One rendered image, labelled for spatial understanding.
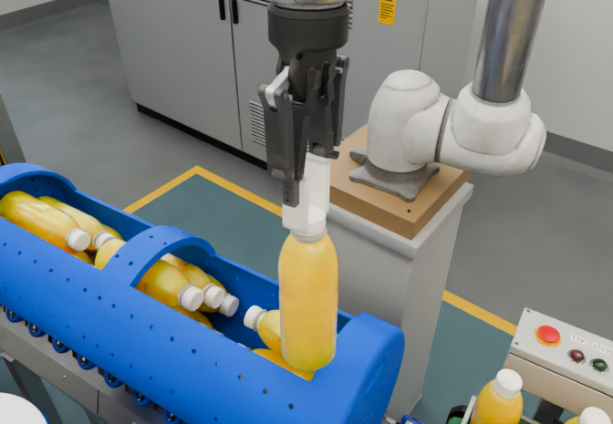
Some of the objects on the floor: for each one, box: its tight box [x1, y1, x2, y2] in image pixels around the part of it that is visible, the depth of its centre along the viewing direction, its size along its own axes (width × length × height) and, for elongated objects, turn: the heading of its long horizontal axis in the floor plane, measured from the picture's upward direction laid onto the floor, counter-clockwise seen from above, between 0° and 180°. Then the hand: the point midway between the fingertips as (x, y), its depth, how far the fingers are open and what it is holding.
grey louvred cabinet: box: [101, 0, 483, 171], centre depth 303 cm, size 54×215×145 cm, turn 52°
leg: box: [1, 352, 64, 424], centre depth 166 cm, size 6×6×63 cm
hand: (306, 194), depth 59 cm, fingers closed on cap, 4 cm apart
